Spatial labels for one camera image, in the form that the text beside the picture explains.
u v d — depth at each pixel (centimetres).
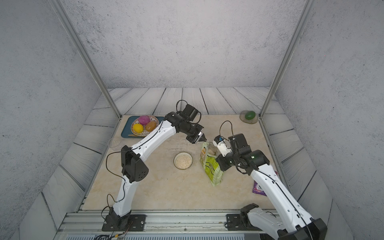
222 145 66
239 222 70
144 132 110
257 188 83
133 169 57
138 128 108
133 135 107
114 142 118
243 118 119
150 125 108
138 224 73
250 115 117
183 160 89
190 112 68
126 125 114
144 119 110
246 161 50
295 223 38
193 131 71
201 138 75
